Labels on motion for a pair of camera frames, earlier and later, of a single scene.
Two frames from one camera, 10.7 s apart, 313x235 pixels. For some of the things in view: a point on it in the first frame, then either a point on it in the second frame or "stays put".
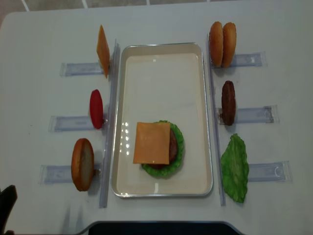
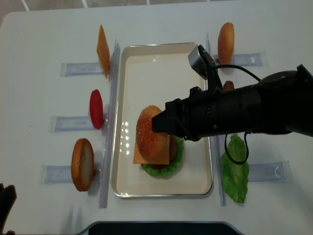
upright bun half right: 229,44 stays put
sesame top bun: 216,43 → 153,145
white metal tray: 166,82 stays put
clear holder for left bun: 60,174 stays put
